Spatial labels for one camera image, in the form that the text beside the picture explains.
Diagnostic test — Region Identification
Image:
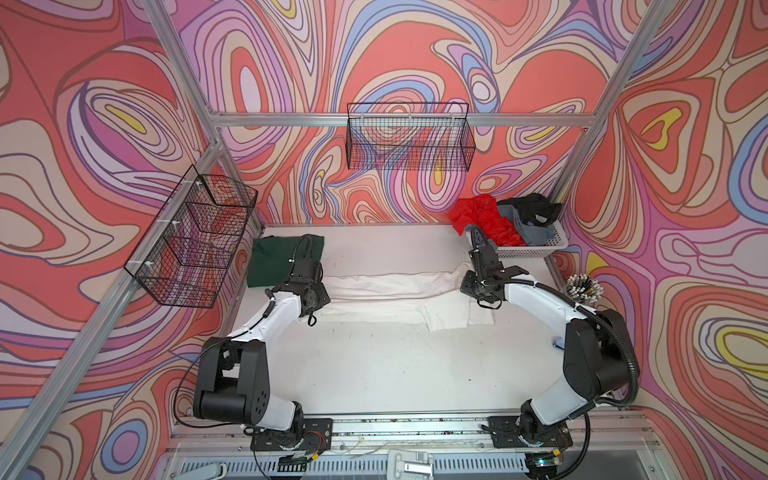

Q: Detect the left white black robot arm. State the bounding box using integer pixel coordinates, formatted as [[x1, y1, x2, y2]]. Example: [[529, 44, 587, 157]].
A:
[[192, 258, 331, 450]]

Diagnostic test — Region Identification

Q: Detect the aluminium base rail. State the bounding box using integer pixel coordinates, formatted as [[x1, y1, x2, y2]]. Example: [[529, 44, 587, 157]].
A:
[[152, 409, 681, 479]]

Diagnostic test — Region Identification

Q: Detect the cup of pens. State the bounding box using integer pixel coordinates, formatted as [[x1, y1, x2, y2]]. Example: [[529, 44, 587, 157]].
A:
[[564, 273, 604, 305]]

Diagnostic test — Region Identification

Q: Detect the white plastic laundry basket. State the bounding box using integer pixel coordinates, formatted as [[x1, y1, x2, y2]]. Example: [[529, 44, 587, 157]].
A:
[[495, 221, 569, 259]]

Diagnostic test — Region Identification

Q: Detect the white printed t-shirt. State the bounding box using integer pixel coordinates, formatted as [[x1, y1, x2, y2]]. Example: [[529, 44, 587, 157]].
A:
[[316, 261, 494, 332]]

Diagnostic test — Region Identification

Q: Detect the red t-shirt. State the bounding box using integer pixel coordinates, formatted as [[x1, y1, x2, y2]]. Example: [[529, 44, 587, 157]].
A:
[[448, 194, 526, 247]]

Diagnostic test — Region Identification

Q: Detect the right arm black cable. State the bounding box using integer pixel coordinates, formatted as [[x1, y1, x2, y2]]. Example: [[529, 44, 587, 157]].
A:
[[469, 225, 642, 480]]

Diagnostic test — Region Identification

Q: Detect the white box on rail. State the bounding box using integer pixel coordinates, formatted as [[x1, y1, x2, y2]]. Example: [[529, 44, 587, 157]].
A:
[[386, 449, 434, 480]]

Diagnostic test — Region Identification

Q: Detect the left black wire basket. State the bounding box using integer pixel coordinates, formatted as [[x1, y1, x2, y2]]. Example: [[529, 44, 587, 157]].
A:
[[124, 166, 258, 309]]

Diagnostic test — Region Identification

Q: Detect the black t-shirt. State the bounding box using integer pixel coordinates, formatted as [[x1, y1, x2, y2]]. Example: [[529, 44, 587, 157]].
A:
[[496, 193, 562, 227]]

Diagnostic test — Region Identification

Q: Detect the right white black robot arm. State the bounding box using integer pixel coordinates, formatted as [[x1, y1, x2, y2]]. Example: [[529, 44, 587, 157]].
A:
[[460, 245, 640, 446]]

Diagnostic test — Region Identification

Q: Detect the folded green t-shirt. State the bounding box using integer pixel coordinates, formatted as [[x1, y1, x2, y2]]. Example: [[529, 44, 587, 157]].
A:
[[246, 234, 325, 288]]

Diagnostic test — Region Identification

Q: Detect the black wire basket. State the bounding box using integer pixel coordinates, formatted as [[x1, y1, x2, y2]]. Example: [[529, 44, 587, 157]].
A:
[[345, 100, 476, 172], [124, 166, 258, 309]]

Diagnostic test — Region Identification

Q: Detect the grey t-shirt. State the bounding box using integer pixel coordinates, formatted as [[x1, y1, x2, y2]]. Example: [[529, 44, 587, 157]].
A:
[[497, 205, 555, 246]]

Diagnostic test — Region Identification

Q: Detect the back black wire basket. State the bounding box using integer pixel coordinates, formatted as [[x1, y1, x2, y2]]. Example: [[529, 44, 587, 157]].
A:
[[345, 100, 476, 172]]

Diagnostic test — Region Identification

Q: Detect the aluminium frame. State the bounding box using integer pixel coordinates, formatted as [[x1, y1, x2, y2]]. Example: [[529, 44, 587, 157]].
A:
[[0, 0, 685, 480]]

